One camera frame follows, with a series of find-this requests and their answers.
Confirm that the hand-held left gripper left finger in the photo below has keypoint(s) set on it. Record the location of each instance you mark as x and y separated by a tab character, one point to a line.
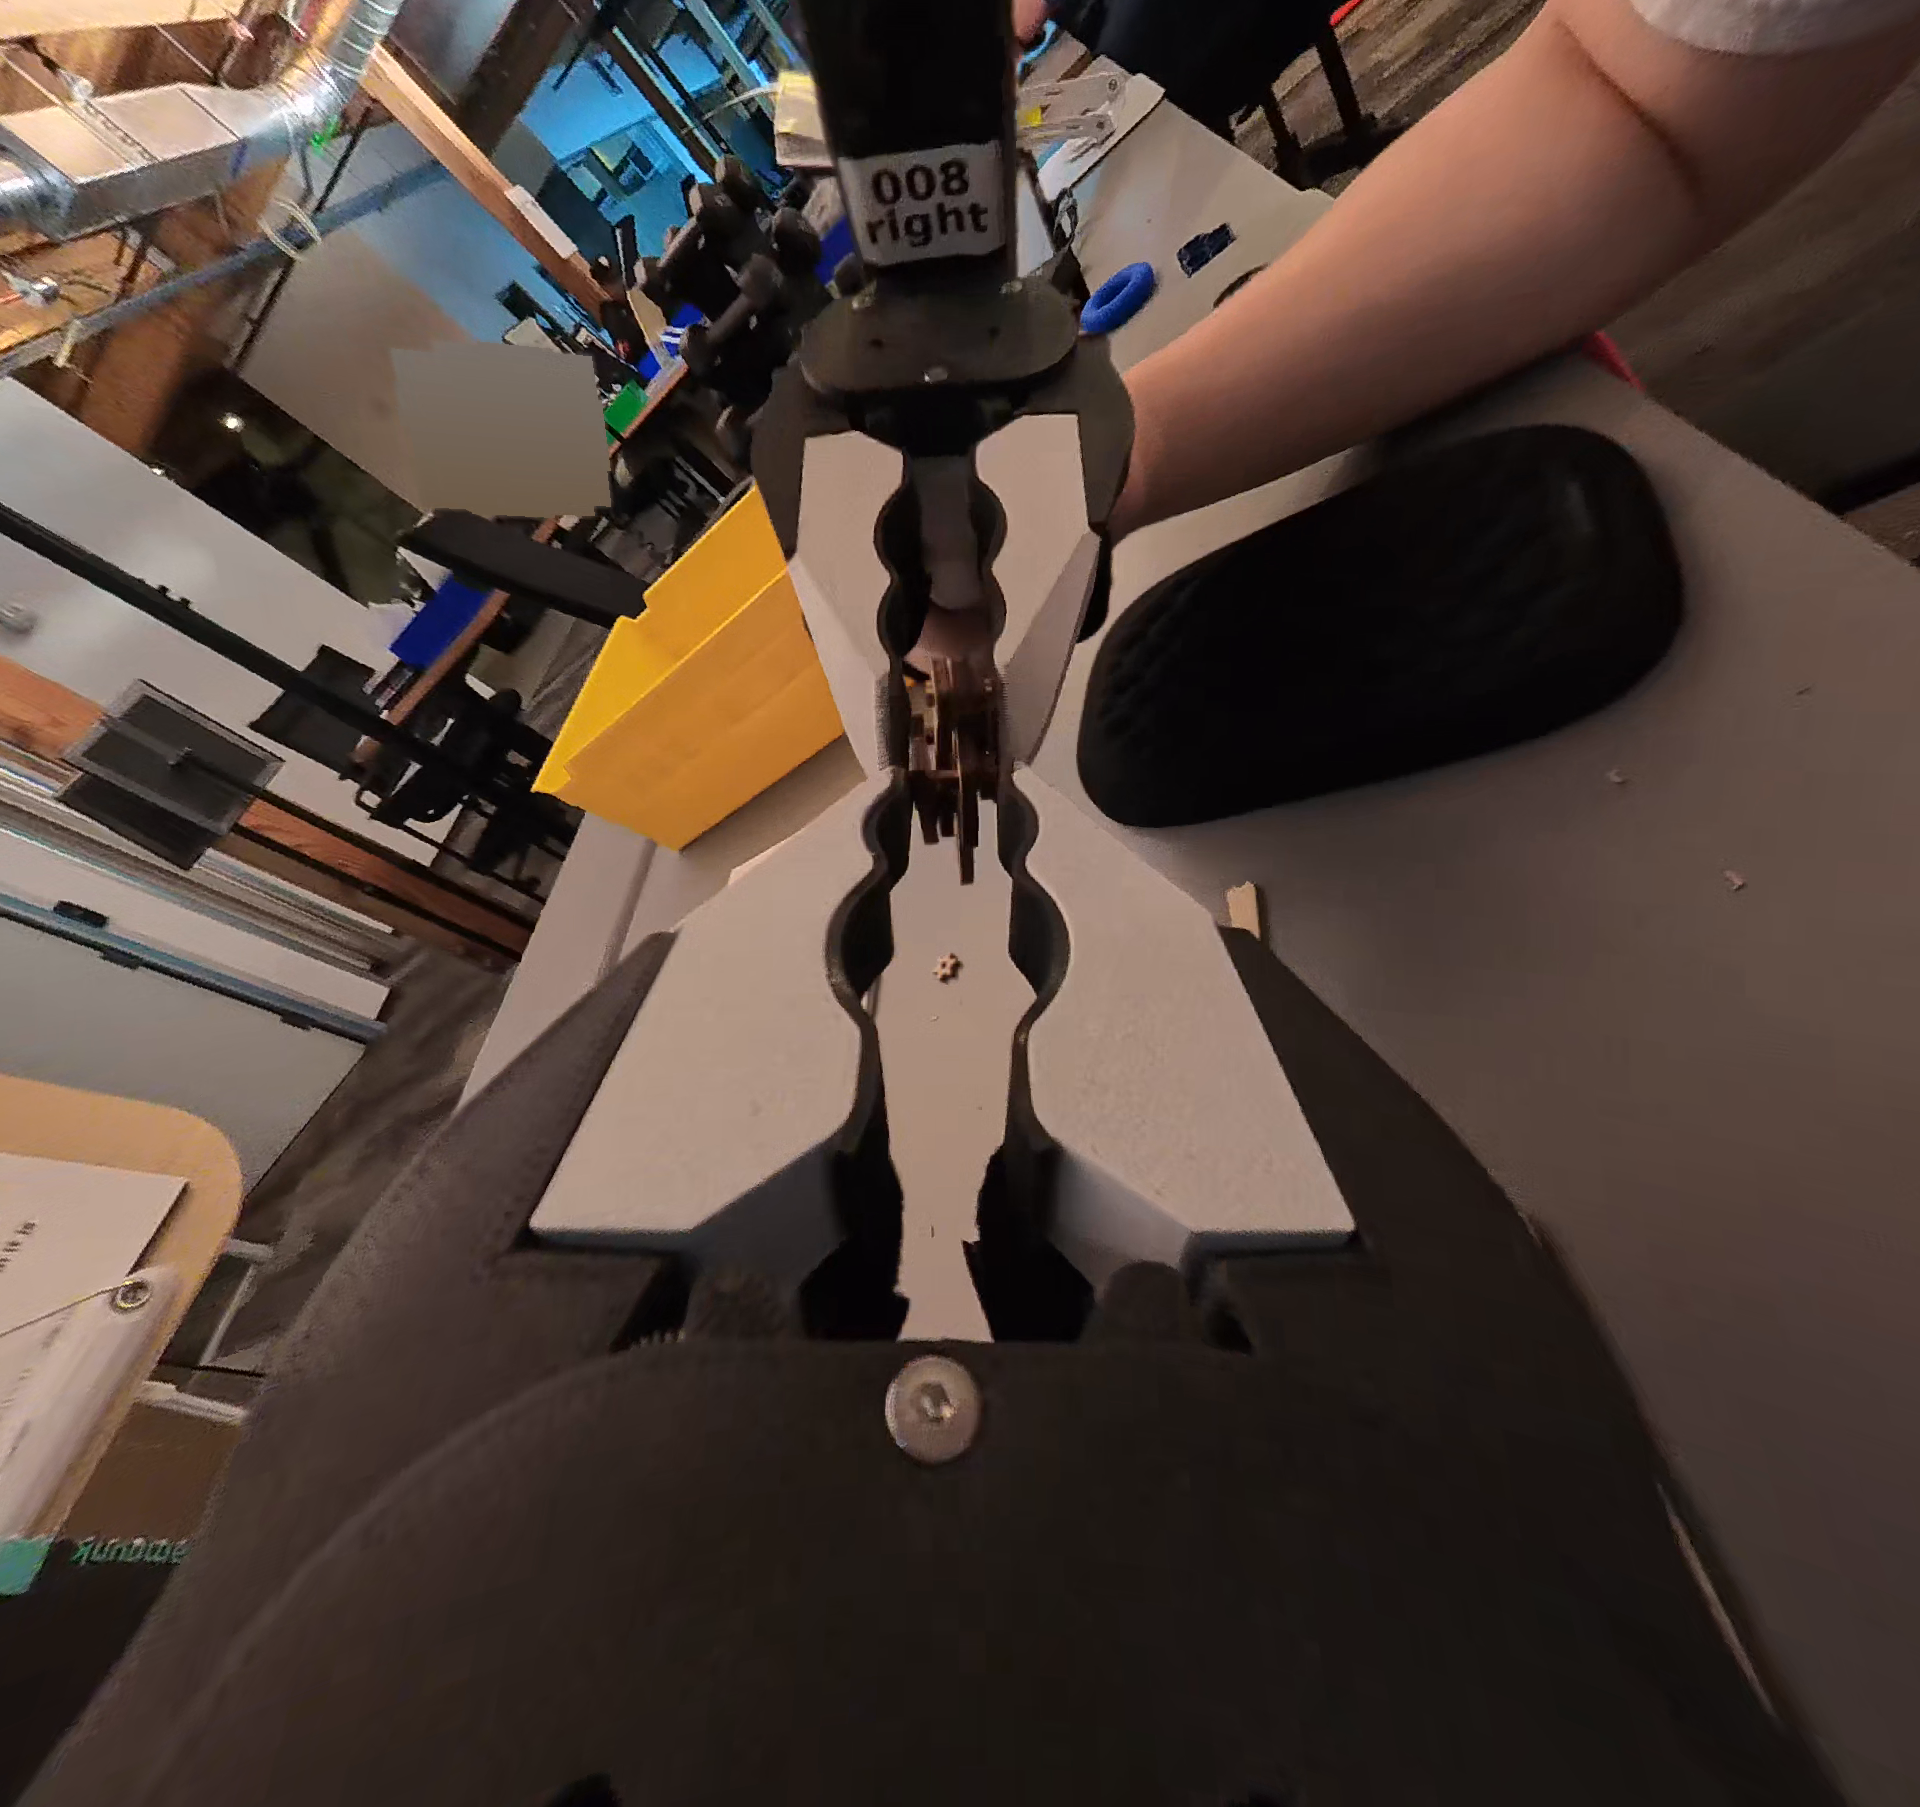
705	1087

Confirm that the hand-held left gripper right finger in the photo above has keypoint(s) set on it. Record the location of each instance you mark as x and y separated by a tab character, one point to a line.
1185	1087

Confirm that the metal ventilation duct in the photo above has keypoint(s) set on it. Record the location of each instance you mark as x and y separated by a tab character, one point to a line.
225	127

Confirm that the black office chair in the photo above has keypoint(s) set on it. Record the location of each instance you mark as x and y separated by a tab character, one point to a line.
436	756

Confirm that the rack of black dumbbells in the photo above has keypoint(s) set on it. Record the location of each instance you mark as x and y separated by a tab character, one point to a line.
735	278

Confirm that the black flat board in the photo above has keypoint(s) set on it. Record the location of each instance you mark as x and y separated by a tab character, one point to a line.
526	570

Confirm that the thin wooden stick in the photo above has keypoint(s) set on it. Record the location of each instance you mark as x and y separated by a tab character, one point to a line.
1245	910

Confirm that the black quilted pad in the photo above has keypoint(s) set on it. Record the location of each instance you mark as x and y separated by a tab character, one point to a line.
1380	638

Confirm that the yellow plastic bin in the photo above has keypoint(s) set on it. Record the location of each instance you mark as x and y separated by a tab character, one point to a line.
705	699

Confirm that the pale background table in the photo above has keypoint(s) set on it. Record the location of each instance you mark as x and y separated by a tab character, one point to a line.
1185	188

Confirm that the green storage bin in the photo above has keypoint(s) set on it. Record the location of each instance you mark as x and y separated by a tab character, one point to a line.
637	409

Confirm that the white paper sheet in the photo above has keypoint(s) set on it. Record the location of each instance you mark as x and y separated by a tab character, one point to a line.
61	1238

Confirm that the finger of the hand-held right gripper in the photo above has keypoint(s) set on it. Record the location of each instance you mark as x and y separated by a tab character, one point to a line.
1058	531
834	531

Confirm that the person's right hand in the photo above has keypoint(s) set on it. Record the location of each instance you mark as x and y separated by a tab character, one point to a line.
956	629

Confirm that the person's right forearm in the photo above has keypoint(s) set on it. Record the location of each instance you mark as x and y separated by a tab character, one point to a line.
1425	264

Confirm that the black model kit box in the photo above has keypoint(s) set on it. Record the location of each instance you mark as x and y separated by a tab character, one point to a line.
76	1688

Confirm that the blue storage bin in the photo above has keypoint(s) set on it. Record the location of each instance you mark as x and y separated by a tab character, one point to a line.
450	625

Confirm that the black wall box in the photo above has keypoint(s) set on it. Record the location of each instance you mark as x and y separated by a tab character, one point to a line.
174	773

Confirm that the small wooden gear assembly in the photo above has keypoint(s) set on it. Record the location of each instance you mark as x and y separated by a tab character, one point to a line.
945	756

